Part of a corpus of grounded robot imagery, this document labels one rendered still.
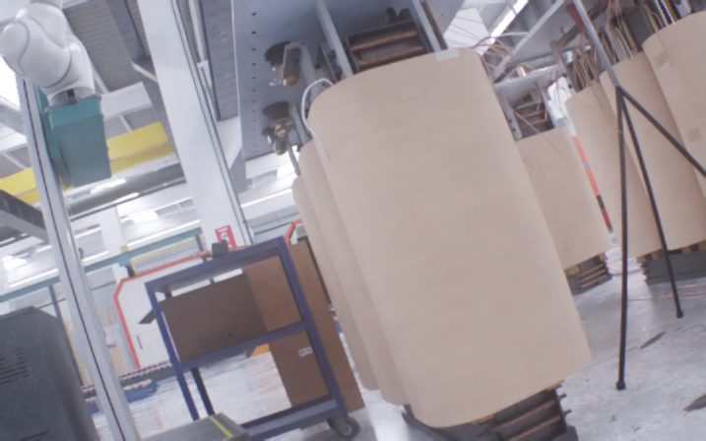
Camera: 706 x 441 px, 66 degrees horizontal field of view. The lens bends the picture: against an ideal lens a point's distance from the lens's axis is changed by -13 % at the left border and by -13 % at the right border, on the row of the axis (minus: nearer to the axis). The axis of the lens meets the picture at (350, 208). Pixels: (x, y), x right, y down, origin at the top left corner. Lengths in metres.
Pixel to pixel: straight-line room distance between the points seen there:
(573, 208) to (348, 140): 3.07
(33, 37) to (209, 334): 1.47
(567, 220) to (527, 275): 2.88
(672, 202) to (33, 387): 2.72
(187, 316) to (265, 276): 0.68
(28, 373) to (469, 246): 1.23
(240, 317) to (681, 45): 2.21
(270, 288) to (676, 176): 2.09
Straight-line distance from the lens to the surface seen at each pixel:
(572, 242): 4.37
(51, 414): 1.81
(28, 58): 1.77
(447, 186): 1.47
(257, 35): 1.80
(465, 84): 1.57
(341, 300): 2.36
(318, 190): 1.97
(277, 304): 3.19
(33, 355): 1.81
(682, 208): 3.05
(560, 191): 4.39
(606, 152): 3.39
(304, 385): 3.22
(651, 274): 3.67
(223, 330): 2.65
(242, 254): 2.59
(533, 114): 4.53
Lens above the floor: 0.60
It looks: 7 degrees up
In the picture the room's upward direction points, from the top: 20 degrees counter-clockwise
